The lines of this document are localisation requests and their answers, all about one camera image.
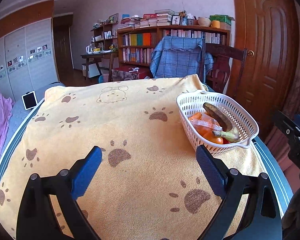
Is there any white electric kettle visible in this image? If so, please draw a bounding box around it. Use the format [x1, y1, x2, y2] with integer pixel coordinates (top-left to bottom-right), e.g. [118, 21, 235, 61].
[86, 44, 93, 54]

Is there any green box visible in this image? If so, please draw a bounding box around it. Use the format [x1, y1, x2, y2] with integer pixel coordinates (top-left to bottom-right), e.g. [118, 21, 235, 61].
[209, 15, 235, 25]

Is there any dark wooden desk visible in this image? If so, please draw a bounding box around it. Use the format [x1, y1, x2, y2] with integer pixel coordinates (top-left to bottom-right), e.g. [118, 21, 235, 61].
[81, 51, 119, 82]

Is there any beige bowl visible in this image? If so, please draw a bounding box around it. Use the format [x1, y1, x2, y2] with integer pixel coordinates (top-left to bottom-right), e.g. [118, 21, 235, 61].
[198, 17, 211, 27]

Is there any red patterned box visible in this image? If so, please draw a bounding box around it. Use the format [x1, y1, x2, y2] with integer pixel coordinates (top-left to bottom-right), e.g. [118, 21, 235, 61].
[111, 65, 153, 81]

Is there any small wooden shelf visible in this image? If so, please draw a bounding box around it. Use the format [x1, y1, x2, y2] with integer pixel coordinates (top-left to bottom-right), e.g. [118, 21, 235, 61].
[90, 23, 118, 50]

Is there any white plastic basket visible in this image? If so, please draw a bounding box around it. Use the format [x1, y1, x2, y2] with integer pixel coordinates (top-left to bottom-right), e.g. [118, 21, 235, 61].
[176, 90, 259, 155]

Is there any spotted ripe banana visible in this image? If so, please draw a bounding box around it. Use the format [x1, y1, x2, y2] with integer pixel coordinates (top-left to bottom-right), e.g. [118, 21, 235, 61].
[203, 102, 239, 143]

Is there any blue plaid covered chair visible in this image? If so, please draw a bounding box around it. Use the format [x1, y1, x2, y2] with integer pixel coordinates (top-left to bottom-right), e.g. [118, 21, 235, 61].
[150, 36, 214, 79]

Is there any dark wooden chair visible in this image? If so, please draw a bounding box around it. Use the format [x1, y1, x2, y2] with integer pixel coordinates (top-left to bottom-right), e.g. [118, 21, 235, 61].
[205, 43, 248, 93]

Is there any white tablet device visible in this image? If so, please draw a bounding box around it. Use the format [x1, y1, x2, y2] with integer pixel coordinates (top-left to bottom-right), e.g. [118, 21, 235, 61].
[21, 91, 38, 110]

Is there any wooden bookshelf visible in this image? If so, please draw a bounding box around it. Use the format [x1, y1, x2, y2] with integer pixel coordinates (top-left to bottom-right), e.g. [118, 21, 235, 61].
[117, 25, 231, 67]

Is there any yellow mug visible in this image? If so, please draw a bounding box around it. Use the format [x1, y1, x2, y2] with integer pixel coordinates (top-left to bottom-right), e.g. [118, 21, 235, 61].
[211, 20, 221, 29]

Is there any yellow paw print towel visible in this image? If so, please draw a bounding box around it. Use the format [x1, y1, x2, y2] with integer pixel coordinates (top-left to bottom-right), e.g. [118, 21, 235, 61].
[0, 74, 268, 240]

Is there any bag of orange fruit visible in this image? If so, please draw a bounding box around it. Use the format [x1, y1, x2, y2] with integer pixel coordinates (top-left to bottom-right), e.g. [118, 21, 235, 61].
[189, 112, 223, 145]

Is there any brown wooden door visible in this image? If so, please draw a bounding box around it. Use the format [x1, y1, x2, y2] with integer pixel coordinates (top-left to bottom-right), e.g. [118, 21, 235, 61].
[226, 0, 299, 139]

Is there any white wardrobe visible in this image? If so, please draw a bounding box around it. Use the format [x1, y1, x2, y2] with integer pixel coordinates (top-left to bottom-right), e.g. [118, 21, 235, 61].
[0, 18, 59, 101]

